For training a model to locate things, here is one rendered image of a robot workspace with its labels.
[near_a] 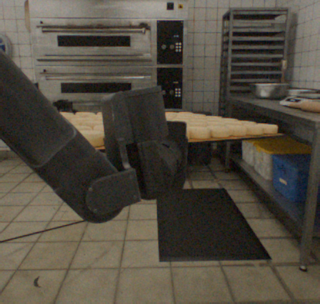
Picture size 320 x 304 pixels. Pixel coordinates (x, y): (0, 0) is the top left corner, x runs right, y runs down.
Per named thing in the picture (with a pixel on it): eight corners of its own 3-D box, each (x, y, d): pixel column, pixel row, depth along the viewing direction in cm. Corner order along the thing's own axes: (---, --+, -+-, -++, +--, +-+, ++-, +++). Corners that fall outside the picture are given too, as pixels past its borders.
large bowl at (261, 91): (243, 97, 316) (243, 83, 313) (279, 97, 317) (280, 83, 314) (256, 100, 278) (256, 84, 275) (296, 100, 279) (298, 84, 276)
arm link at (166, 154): (125, 206, 34) (174, 201, 33) (113, 146, 33) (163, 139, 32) (140, 186, 40) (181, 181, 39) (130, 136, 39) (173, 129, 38)
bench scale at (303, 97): (279, 105, 229) (280, 94, 227) (317, 105, 233) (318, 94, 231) (303, 109, 200) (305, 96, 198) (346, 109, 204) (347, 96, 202)
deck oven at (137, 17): (33, 189, 295) (11, -34, 252) (66, 157, 413) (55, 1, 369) (190, 188, 301) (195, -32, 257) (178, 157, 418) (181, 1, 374)
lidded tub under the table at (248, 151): (238, 157, 330) (239, 133, 325) (280, 157, 331) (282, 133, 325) (248, 167, 293) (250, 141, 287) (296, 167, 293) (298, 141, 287)
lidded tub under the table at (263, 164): (249, 167, 291) (251, 141, 285) (296, 167, 292) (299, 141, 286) (264, 181, 253) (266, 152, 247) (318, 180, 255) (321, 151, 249)
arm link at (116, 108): (70, 199, 36) (90, 219, 28) (48, 104, 34) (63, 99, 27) (156, 172, 42) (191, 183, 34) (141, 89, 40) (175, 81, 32)
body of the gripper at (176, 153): (187, 120, 44) (182, 127, 37) (183, 186, 46) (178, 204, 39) (144, 118, 45) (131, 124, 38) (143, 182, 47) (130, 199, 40)
